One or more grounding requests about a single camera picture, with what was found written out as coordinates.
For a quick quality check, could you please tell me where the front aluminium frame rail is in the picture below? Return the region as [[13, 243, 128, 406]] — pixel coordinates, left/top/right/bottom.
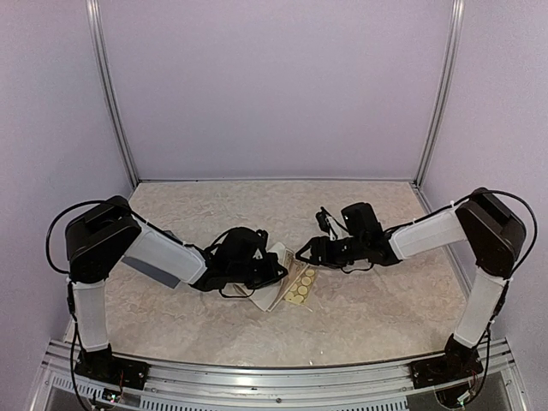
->
[[25, 337, 530, 411]]

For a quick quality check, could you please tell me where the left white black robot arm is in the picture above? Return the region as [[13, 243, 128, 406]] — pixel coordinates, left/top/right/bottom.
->
[[51, 195, 288, 381]]

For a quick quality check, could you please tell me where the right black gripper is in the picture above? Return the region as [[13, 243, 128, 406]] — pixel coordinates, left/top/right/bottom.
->
[[296, 235, 367, 269]]

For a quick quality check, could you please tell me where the left aluminium corner post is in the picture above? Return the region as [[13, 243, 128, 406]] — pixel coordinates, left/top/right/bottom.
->
[[86, 0, 140, 188]]

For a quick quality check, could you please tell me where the right aluminium corner post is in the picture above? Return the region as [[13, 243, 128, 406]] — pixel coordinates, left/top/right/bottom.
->
[[414, 0, 465, 191]]

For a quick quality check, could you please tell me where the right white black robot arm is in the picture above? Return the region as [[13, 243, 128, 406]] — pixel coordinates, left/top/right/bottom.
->
[[295, 188, 531, 380]]

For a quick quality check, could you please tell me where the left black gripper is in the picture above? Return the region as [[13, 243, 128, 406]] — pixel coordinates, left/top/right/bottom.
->
[[229, 253, 289, 290]]

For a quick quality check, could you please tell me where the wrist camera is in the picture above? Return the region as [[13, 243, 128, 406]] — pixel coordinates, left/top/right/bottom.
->
[[315, 207, 343, 241], [253, 229, 268, 259]]

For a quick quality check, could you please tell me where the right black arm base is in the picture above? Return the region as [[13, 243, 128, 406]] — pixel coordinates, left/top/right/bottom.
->
[[409, 334, 484, 389]]

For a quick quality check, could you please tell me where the round sticker seal sheet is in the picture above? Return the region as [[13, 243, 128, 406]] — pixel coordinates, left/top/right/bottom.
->
[[283, 268, 317, 305]]

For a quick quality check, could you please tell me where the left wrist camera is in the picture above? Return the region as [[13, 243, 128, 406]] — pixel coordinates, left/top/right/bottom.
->
[[253, 229, 268, 259]]

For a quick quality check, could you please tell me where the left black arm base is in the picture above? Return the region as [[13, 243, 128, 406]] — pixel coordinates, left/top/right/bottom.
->
[[75, 346, 150, 390]]

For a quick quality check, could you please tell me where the blue grey envelope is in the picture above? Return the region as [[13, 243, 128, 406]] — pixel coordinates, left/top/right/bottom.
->
[[121, 229, 181, 289]]

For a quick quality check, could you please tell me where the beige lined letter paper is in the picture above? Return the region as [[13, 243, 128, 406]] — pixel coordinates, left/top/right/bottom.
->
[[229, 242, 308, 313]]

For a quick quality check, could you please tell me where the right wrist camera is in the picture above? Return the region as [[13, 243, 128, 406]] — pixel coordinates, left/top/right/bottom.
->
[[315, 207, 343, 241]]

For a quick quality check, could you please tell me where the aluminium corner post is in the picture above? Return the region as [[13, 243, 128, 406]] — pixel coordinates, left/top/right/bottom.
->
[[86, 0, 140, 188], [414, 0, 465, 191]]

